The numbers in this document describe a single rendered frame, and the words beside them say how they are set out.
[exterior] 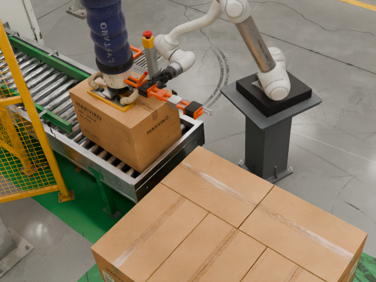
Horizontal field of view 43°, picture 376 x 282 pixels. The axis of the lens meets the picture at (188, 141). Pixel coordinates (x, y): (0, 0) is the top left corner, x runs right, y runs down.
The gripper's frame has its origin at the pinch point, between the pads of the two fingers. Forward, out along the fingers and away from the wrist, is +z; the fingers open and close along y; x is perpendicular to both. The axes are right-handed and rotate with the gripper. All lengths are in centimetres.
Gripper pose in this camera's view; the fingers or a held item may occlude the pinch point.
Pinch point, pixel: (149, 88)
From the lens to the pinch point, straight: 286.0
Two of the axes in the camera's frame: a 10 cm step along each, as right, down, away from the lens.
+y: 0.6, 7.2, 7.0
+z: -6.3, 5.7, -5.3
